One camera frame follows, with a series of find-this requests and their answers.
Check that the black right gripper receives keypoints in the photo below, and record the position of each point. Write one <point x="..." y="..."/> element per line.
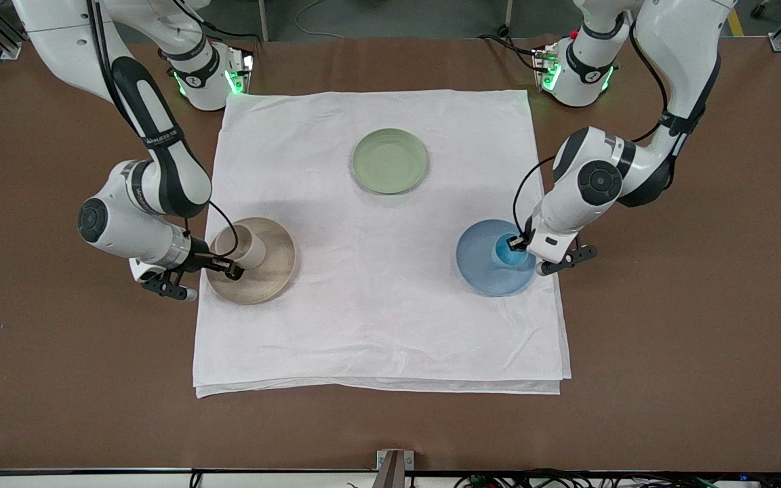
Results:
<point x="201" y="260"/>

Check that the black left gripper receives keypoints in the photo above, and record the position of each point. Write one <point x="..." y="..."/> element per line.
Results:
<point x="521" y="240"/>

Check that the blue cup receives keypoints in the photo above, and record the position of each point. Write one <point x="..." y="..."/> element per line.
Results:
<point x="502" y="256"/>

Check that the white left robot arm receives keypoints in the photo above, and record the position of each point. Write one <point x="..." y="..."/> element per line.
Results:
<point x="594" y="183"/>

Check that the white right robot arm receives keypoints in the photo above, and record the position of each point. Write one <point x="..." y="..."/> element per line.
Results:
<point x="160" y="176"/>

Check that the blue plate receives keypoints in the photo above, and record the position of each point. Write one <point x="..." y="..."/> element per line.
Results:
<point x="478" y="264"/>

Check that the beige gray plate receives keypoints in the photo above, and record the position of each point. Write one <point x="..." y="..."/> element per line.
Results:
<point x="275" y="271"/>

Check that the green plate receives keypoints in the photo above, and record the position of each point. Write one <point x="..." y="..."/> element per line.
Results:
<point x="389" y="161"/>

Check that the white cloth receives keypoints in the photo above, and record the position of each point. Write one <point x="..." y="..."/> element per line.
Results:
<point x="377" y="305"/>

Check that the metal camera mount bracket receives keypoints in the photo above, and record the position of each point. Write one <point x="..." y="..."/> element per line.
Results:
<point x="394" y="468"/>

